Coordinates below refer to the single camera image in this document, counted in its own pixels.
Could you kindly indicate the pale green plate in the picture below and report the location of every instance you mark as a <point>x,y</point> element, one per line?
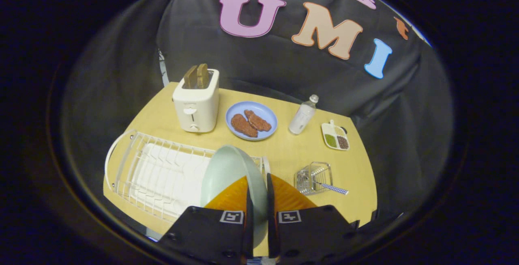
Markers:
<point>227,171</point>

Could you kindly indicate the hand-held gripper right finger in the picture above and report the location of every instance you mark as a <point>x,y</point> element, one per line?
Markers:
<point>312,232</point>

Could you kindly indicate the clear plastic bottle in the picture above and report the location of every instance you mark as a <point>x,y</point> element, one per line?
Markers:
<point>302,117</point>

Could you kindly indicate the brown meat patty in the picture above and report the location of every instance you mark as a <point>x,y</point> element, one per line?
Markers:
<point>243,125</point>
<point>258,121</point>

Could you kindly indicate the black backdrop cloth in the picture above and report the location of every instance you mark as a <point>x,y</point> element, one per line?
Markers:
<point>259,66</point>

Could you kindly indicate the white toaster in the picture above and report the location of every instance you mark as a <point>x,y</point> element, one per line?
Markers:
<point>196,104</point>

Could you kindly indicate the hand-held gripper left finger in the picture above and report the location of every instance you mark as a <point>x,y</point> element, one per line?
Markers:
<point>202,232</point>

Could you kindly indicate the white divided dish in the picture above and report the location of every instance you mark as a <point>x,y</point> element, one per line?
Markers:
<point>335,136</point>

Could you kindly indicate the blue plate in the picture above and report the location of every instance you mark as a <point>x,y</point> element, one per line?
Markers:
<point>265,113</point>

